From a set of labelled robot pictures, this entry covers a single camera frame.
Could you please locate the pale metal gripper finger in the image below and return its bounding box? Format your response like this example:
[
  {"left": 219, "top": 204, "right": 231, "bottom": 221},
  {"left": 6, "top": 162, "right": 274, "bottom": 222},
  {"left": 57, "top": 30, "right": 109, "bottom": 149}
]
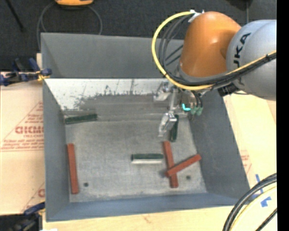
[
  {"left": 168, "top": 114, "right": 179, "bottom": 131},
  {"left": 158, "top": 113, "right": 171, "bottom": 138}
]

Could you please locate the dark green block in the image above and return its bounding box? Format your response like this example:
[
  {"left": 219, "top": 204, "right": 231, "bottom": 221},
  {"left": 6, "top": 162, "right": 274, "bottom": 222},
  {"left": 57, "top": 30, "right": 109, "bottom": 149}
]
[
  {"left": 131, "top": 153, "right": 165, "bottom": 166},
  {"left": 169, "top": 115, "right": 180, "bottom": 143},
  {"left": 63, "top": 113, "right": 99, "bottom": 125}
]

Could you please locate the red-brown flat block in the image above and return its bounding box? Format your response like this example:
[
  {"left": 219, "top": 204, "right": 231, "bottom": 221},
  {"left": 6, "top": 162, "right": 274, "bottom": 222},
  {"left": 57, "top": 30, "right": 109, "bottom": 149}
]
[
  {"left": 161, "top": 141, "right": 179, "bottom": 189},
  {"left": 66, "top": 143, "right": 80, "bottom": 195},
  {"left": 164, "top": 154, "right": 203, "bottom": 178}
]

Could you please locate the grey metal bin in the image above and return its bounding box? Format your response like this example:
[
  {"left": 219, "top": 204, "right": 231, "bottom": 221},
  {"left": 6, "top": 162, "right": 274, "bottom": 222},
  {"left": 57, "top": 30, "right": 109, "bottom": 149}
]
[{"left": 39, "top": 32, "right": 251, "bottom": 221}]

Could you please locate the brown cardboard board red print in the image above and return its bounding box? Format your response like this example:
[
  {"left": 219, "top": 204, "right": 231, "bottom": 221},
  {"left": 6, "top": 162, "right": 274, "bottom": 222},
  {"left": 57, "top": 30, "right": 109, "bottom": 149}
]
[{"left": 0, "top": 70, "right": 277, "bottom": 217}]

